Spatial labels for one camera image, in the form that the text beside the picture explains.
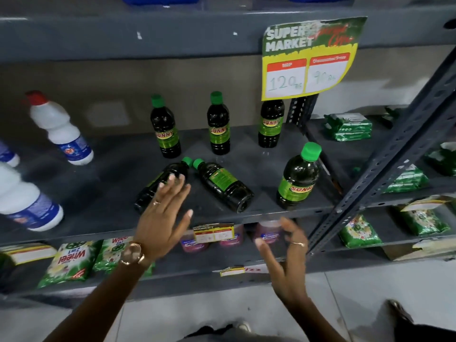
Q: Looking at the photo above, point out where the green wrapped soap multipack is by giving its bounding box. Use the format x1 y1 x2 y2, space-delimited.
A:
324 113 373 142

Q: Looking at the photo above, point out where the grey slotted-post shelf rack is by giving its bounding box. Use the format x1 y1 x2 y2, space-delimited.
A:
287 46 456 262

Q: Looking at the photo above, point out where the green flower-print detergent pouch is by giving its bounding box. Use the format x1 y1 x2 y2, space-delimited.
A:
339 214 384 249
398 206 451 236

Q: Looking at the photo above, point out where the green yellow price sign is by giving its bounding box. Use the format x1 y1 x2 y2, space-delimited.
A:
261 16 368 101

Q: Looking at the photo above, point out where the green striped packet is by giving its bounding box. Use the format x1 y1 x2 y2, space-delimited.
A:
384 165 430 194

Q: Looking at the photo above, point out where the person's left forearm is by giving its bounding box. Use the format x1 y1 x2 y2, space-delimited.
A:
43 258 152 342

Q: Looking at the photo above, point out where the pink liquid bottle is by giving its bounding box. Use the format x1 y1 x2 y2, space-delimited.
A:
180 233 209 253
254 220 284 245
219 224 245 248

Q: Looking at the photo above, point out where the gold wristwatch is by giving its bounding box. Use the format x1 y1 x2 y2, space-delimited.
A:
119 243 146 267

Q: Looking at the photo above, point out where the person's right hand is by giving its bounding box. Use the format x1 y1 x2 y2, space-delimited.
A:
255 217 309 307

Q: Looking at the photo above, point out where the dark green packet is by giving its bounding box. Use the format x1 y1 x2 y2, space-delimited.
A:
382 105 407 126
425 142 456 177

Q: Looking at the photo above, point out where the person's left hand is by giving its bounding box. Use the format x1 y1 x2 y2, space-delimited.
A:
134 173 194 262

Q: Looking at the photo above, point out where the brown cardboard box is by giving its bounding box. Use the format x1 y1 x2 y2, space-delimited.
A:
383 238 456 262

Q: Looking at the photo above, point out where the group of dark green-capped bottles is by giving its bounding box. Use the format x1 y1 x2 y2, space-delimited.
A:
134 91 323 214

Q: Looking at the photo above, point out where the grey metal shelf rack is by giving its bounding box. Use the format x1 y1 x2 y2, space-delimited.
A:
0 0 456 308

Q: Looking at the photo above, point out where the green white detergent pouch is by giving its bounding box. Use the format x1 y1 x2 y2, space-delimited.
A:
38 240 103 289
93 236 156 277

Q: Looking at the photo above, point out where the person's sandal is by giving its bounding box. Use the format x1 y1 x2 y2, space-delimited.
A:
386 299 414 325

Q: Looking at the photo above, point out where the white red-capped cleaner bottle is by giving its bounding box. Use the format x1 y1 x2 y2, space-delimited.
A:
24 90 94 166

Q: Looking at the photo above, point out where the white blue-label cleaner bottle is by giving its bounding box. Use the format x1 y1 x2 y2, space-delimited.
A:
0 161 64 232
0 139 21 168

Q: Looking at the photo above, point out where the person's right forearm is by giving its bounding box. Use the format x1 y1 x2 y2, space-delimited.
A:
287 299 347 342

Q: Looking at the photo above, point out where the person's dark trouser leg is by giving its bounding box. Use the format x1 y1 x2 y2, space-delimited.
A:
392 315 456 342

